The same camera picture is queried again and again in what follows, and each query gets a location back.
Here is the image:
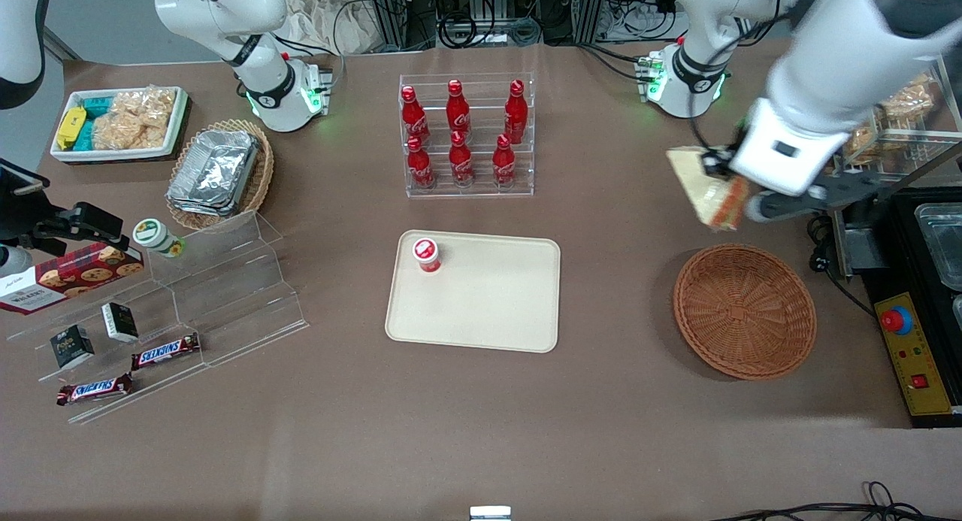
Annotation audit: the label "triangular sandwich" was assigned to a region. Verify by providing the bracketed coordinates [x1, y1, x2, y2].
[666, 146, 752, 232]

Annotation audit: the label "yellow snack packet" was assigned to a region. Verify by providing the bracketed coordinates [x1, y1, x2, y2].
[57, 106, 88, 150]

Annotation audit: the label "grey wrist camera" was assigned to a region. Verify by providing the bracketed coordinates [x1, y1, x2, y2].
[0, 244, 32, 279]
[746, 189, 829, 223]

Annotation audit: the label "black machine with yellow panel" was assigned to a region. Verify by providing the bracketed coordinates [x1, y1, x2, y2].
[833, 186, 962, 429]

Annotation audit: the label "round brown wicker basket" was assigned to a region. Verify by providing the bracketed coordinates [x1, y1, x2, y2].
[673, 243, 818, 381]

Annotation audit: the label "thin black floor cable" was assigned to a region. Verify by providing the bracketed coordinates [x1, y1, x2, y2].
[710, 481, 962, 521]

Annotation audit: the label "bagged fried snack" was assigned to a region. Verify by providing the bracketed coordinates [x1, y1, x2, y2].
[846, 126, 882, 165]
[883, 74, 937, 120]

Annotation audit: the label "clear acrylic stepped stand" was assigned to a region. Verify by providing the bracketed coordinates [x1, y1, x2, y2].
[8, 209, 310, 426]

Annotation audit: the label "beige crumpled cloth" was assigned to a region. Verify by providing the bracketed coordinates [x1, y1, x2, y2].
[282, 0, 386, 56]

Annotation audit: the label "clear bag of crackers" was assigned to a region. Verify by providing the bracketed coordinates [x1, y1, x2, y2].
[113, 87, 178, 127]
[92, 109, 171, 152]

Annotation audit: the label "black power cable with plug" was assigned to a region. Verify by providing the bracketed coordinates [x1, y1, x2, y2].
[806, 214, 876, 317]

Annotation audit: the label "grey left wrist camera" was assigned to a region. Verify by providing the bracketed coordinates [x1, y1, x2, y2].
[746, 189, 829, 223]

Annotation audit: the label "clear acrylic bottle rack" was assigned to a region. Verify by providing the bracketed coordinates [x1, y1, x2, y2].
[398, 72, 536, 199]

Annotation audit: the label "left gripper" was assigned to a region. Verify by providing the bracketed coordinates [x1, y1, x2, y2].
[703, 98, 850, 198]

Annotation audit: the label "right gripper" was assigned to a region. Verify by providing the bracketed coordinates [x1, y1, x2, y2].
[0, 160, 126, 257]

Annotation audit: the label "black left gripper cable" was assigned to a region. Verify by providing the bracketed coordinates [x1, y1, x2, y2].
[690, 10, 790, 157]

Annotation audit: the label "green lid white jar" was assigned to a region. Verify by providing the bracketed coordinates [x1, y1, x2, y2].
[132, 218, 186, 259]

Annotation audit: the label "oval tan wicker basket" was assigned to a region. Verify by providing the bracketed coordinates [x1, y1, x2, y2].
[165, 118, 275, 232]

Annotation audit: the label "black left arm base cables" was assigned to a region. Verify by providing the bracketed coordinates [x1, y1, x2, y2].
[577, 40, 656, 83]

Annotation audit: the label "tangled black background cables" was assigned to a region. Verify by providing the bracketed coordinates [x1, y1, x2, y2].
[412, 0, 572, 50]

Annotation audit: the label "red tartan cookie box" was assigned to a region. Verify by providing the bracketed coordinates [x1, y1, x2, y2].
[0, 241, 145, 316]

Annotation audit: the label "snickers chocolate bar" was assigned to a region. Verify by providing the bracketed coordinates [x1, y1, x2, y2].
[56, 373, 134, 407]
[131, 332, 201, 371]

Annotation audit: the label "small black white box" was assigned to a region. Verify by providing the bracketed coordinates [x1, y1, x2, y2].
[101, 301, 140, 343]

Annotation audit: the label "grey metal bracket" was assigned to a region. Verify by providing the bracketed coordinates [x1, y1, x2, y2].
[833, 205, 877, 279]

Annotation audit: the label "white plastic bin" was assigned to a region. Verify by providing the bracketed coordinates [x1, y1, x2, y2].
[50, 86, 189, 163]

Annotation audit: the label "black right arm base cable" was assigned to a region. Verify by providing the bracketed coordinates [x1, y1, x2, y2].
[272, 32, 346, 95]

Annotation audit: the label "stacked aluminium foil containers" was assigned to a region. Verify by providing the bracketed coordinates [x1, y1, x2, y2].
[167, 129, 260, 217]

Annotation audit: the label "clear glass container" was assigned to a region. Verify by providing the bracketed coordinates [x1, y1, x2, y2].
[915, 203, 962, 291]

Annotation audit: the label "red yogurt cup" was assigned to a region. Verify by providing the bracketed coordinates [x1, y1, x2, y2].
[411, 237, 442, 274]

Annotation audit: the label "white wire shelf rack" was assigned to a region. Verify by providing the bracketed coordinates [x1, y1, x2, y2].
[842, 55, 962, 168]

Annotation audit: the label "aluminium frame post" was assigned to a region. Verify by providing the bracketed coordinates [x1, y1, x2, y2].
[367, 0, 411, 50]
[571, 0, 610, 45]

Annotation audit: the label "beige plastic tray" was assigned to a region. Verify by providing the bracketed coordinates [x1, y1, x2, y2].
[385, 229, 562, 354]

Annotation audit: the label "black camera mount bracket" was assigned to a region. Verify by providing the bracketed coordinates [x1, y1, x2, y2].
[808, 169, 889, 206]

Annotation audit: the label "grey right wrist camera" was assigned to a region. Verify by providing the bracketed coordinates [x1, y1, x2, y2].
[0, 244, 32, 279]

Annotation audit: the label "red cola bottle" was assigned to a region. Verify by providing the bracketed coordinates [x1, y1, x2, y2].
[407, 135, 436, 190]
[446, 79, 472, 142]
[492, 134, 517, 188]
[449, 130, 476, 188]
[504, 79, 528, 144]
[400, 85, 431, 147]

